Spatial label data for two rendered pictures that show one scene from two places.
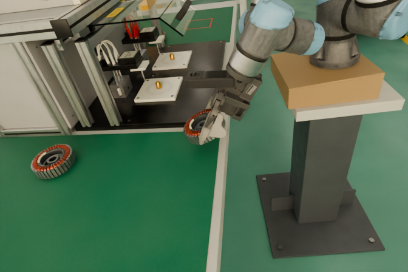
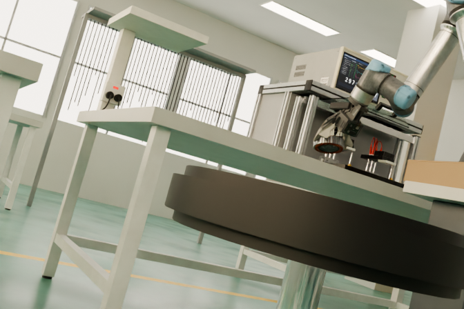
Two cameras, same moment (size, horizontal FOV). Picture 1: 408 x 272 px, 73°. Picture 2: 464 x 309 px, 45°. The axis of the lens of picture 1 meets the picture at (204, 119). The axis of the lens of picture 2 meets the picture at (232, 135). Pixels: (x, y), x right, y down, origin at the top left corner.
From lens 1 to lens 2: 182 cm
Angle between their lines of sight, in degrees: 64
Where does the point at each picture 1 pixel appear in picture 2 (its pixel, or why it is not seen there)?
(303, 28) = (393, 80)
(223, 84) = (344, 105)
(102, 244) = not seen: hidden behind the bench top
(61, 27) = (308, 83)
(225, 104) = (340, 121)
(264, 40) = (364, 76)
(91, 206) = not seen: hidden behind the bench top
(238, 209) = not seen: outside the picture
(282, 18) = (373, 64)
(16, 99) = (266, 130)
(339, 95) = (444, 177)
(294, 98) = (409, 170)
